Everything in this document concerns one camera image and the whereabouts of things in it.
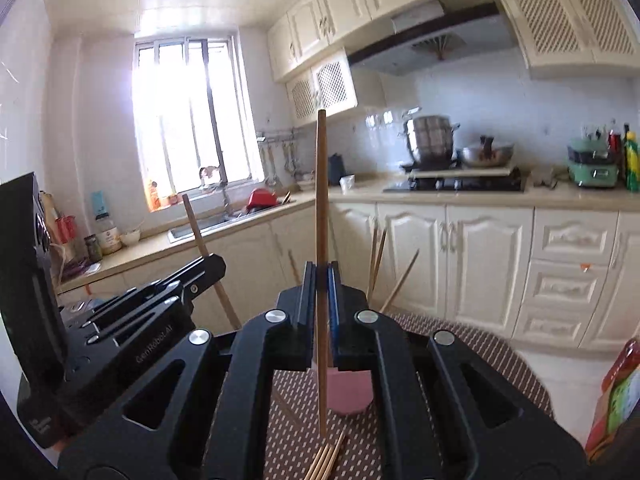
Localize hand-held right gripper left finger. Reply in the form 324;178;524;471
60;261;317;480

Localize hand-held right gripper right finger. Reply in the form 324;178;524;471
327;261;587;480

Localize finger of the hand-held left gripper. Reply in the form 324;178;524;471
85;292;201;349
125;254;227;297

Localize bamboo chopstick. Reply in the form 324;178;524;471
315;110;330;441
378;249;421;313
367;227;379;296
373;230;388;286
181;194;243;331

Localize pink utensil cup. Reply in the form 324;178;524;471
312;367;375;417

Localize pile of wooden chopsticks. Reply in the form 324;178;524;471
272;390;348;480

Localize steel sink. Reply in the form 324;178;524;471
167;207;281;243

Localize chrome faucet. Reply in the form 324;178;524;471
199;165;236;221

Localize glass jar white lid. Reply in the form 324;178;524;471
95;215;122;256

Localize red basin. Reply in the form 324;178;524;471
245;188;278;211

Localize dark electric kettle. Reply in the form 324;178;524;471
328;154;348;186

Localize kitchen window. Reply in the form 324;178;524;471
131;35;266;211

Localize cream base cabinets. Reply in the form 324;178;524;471
55;192;640;356

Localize black gas stove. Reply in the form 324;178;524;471
384;165;528;193

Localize brown polka dot tablecloth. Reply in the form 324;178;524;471
210;310;556;480

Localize steel steamer pot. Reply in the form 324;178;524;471
398;108;461;166

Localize steel wok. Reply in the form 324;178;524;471
457;135;516;168

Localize range hood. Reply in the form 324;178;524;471
347;0;521;77

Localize green electric cooker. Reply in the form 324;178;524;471
567;137;621;188

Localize red green packet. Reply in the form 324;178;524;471
585;337;640;461

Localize green yellow bottle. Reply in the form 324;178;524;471
624;131;640;191

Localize wall utensil rack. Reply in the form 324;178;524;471
256;130;301;186

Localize small cream lattice wall cabinet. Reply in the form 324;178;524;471
285;47;358;126

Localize cream ceiling wall cabinets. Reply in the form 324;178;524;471
267;0;501;81

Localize wide cream lattice wall cabinet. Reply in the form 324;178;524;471
497;0;640;78

